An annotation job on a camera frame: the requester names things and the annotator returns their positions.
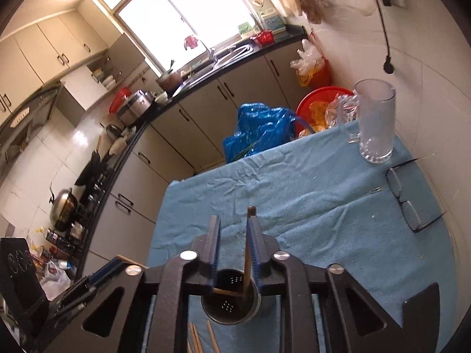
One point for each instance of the white detergent bottle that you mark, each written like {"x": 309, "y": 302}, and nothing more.
{"x": 272, "y": 19}

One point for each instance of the green sponge pack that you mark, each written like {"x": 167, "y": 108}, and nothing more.
{"x": 244, "y": 29}

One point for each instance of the red plastic basket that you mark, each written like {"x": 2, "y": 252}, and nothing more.
{"x": 263, "y": 37}

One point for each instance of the beige cabinets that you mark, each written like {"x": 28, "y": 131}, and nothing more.
{"x": 48, "y": 51}
{"x": 206, "y": 110}

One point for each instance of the kitchen window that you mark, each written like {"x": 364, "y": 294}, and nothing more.
{"x": 176, "y": 11}

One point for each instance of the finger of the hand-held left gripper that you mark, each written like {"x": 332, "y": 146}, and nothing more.
{"x": 75, "y": 298}
{"x": 106, "y": 270}

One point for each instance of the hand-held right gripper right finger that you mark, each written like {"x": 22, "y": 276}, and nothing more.
{"x": 254, "y": 242}

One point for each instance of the group of condiment bottles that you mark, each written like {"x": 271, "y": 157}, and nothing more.
{"x": 55, "y": 241}

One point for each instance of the brown cooking pot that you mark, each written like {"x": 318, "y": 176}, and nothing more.
{"x": 169, "y": 82}

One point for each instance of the steel faucet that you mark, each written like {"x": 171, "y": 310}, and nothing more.
{"x": 210, "y": 52}

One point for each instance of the gas stove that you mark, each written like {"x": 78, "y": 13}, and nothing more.
{"x": 94, "y": 195}

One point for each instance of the orange plastic bag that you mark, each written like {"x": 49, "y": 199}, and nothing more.
{"x": 318, "y": 75}

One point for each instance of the red hanging rag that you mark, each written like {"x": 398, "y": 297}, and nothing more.
{"x": 190, "y": 42}

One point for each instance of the metal paper clip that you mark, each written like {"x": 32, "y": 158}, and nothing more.
{"x": 376, "y": 190}

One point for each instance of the silver rice cooker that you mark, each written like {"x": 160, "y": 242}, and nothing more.
{"x": 136, "y": 106}

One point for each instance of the beige upper cabinets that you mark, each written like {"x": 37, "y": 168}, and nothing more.
{"x": 48, "y": 51}

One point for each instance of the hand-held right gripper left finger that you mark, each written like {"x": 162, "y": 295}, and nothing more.
{"x": 215, "y": 242}

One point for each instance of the steel kettle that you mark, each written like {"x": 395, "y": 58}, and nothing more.
{"x": 62, "y": 209}

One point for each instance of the large red plastic basin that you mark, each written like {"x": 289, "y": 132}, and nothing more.
{"x": 312, "y": 97}

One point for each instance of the small red plastic basin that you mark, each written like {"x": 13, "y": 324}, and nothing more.
{"x": 117, "y": 101}

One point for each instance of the light blue table cloth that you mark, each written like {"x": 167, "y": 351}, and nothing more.
{"x": 312, "y": 209}

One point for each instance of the steel kitchen sink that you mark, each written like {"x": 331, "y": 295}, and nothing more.
{"x": 228, "y": 57}

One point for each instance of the wooden chopstick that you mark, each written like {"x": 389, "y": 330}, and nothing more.
{"x": 248, "y": 242}
{"x": 212, "y": 337}
{"x": 197, "y": 340}
{"x": 191, "y": 338}
{"x": 132, "y": 261}

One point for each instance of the black kitchen countertop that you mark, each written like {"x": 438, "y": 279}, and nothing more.
{"x": 290, "y": 31}

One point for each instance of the blue plastic bag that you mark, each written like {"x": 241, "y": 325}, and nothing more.
{"x": 257, "y": 125}

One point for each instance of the white printed plastic bag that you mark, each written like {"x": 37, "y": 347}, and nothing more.
{"x": 55, "y": 277}

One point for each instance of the crumpled clear plastic bag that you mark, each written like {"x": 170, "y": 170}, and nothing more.
{"x": 335, "y": 112}

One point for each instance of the black wok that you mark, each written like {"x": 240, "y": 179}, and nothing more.
{"x": 88, "y": 171}

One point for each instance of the clear glass mug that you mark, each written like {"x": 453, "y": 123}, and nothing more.
{"x": 375, "y": 125}

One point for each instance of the black frame eyeglasses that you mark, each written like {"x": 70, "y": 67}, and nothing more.
{"x": 400, "y": 199}

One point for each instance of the beige lower cabinets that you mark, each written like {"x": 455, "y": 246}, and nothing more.
{"x": 206, "y": 110}

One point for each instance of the black metal chopstick holder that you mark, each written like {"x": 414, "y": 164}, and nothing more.
{"x": 230, "y": 310}

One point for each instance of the white bowl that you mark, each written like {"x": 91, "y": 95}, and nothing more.
{"x": 161, "y": 97}

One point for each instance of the black range hood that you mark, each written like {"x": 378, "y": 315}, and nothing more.
{"x": 25, "y": 125}

